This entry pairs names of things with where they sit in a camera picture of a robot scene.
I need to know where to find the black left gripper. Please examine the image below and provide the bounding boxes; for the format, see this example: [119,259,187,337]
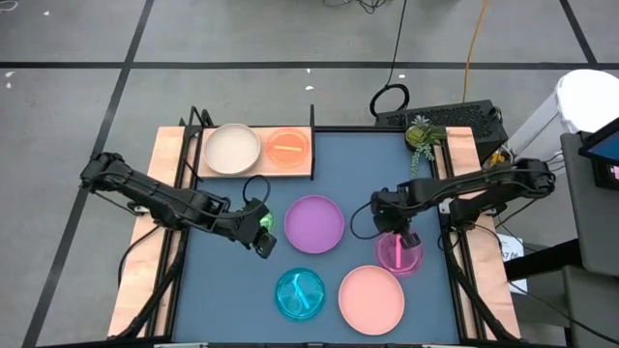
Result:
[230,207,279,260]

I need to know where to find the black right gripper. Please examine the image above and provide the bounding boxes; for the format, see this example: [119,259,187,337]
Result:
[371,188,422,250]

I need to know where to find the clear pink plate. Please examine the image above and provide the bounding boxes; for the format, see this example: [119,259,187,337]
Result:
[374,230,426,277]

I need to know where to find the opaque purple plate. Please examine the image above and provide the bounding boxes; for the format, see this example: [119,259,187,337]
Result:
[283,194,346,255]

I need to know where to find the clear teal plate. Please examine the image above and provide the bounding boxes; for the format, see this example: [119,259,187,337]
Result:
[274,267,327,322]

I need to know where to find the opaque salmon plate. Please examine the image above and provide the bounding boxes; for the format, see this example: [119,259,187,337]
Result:
[338,264,406,336]

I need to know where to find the clear orange plate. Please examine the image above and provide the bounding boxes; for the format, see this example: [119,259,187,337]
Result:
[265,127,310,169]

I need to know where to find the cream white plate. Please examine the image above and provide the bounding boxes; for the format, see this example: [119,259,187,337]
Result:
[202,123,262,176]

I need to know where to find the wooden table side board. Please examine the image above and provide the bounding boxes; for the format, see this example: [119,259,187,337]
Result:
[432,126,522,339]
[106,126,194,338]

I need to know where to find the white paper label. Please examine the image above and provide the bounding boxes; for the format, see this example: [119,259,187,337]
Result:
[497,233,528,296]

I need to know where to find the succulent plant in black pot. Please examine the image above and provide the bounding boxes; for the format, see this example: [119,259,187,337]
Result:
[404,114,447,178]

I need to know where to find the black perforated computer case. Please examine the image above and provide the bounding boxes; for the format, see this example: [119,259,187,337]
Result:
[374,100,510,163]

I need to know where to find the grey cart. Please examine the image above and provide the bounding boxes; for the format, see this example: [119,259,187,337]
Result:
[560,130,619,348]

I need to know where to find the tablet screen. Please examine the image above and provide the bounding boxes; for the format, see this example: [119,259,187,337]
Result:
[578,117,619,190]

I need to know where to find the white bin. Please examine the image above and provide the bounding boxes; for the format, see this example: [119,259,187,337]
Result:
[507,69,619,160]

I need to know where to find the black coiled floor cable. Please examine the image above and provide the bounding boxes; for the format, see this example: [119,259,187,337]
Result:
[369,0,411,117]

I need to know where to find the yellow floor cable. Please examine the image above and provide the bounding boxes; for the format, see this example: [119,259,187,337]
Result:
[462,0,489,103]

